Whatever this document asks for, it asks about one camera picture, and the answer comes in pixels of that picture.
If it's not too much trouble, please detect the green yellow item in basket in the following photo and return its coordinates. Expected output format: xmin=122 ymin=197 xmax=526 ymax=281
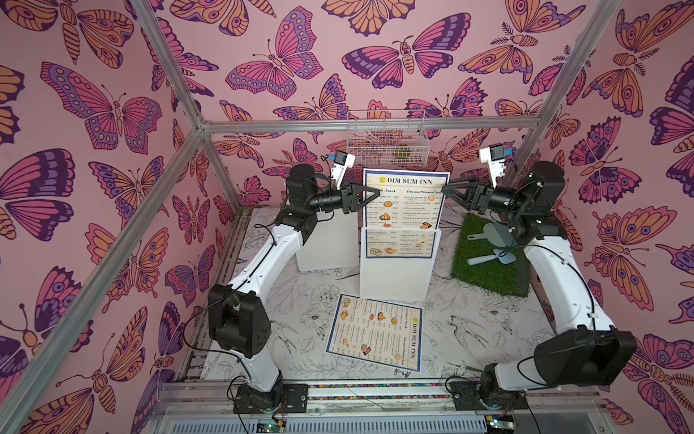
xmin=392 ymin=146 xmax=411 ymax=163

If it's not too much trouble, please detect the white wire wall basket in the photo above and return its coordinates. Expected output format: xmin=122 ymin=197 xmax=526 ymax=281
xmin=345 ymin=116 xmax=430 ymax=170

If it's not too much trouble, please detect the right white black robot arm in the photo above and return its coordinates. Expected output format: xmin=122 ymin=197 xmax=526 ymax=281
xmin=442 ymin=161 xmax=637 ymax=403

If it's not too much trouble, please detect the dim sum menu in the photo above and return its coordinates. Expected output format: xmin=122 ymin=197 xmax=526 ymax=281
xmin=363 ymin=168 xmax=449 ymax=260
xmin=325 ymin=294 xmax=424 ymax=373

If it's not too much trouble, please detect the green artificial grass mat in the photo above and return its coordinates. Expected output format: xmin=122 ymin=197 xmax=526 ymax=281
xmin=451 ymin=214 xmax=531 ymax=298

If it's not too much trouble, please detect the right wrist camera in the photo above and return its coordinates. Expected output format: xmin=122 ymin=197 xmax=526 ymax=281
xmin=479 ymin=141 xmax=514 ymax=187

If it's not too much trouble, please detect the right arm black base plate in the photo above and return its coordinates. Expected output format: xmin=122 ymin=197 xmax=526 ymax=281
xmin=446 ymin=378 xmax=529 ymax=412

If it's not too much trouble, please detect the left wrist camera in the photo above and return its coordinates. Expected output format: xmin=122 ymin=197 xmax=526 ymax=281
xmin=328 ymin=151 xmax=356 ymax=190

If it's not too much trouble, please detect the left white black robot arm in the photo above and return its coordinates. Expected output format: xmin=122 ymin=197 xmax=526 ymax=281
xmin=208 ymin=153 xmax=380 ymax=407

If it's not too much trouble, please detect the white narrow rack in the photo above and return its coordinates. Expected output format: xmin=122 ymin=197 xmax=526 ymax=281
xmin=359 ymin=228 xmax=442 ymax=303

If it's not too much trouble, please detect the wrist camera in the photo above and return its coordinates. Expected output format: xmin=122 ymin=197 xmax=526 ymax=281
xmin=479 ymin=141 xmax=514 ymax=187
xmin=328 ymin=151 xmax=356 ymax=190

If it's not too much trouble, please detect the aluminium front rail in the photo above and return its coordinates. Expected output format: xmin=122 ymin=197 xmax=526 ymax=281
xmin=145 ymin=378 xmax=618 ymax=433

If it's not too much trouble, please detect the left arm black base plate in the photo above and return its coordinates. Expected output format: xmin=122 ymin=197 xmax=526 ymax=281
xmin=232 ymin=383 xmax=308 ymax=414

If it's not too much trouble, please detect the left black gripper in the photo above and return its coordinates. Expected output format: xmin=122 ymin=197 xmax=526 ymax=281
xmin=305 ymin=184 xmax=378 ymax=221

